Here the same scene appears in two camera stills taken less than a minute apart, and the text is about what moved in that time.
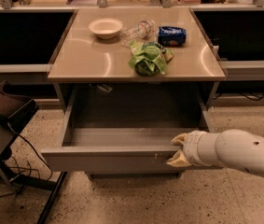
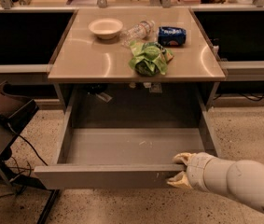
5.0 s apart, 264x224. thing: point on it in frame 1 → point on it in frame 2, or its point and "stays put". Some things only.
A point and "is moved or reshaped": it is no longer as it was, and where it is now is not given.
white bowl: (105, 28) stays put
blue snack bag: (169, 35) stays put
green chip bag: (150, 58) stays put
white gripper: (191, 148) → (199, 171)
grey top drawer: (118, 150) is moved or reshaped
